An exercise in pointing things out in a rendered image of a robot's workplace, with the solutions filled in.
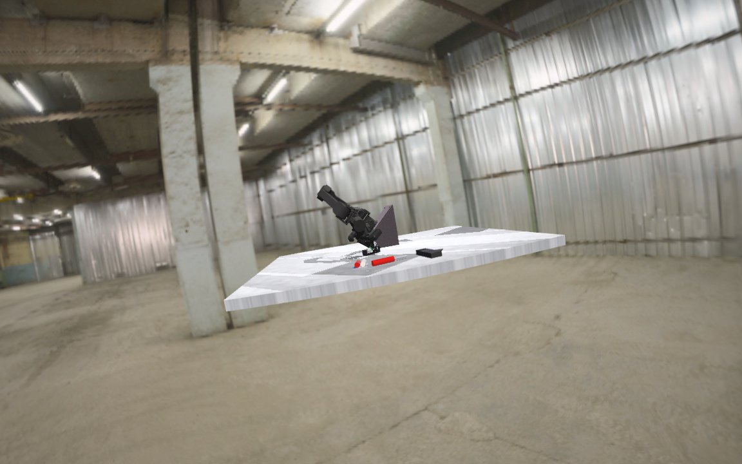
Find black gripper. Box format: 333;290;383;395
348;228;382;249

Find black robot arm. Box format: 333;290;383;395
317;185;377;232

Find red-handled screwdriver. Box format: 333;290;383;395
372;255;408;266

